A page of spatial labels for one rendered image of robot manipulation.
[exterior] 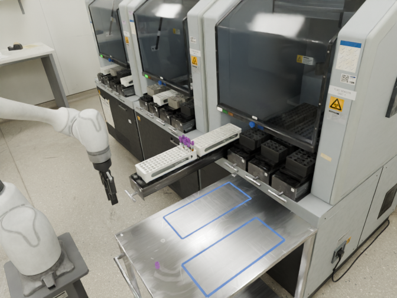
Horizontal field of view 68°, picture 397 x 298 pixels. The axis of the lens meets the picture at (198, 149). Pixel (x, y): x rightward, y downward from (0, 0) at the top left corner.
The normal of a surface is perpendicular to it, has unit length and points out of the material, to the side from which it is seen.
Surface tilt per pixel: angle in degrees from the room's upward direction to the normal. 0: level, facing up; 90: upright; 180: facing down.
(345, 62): 90
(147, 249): 0
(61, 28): 90
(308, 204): 0
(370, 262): 0
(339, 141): 90
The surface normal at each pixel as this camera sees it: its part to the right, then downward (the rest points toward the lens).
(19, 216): 0.01, -0.81
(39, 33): 0.61, 0.39
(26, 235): 0.54, 0.02
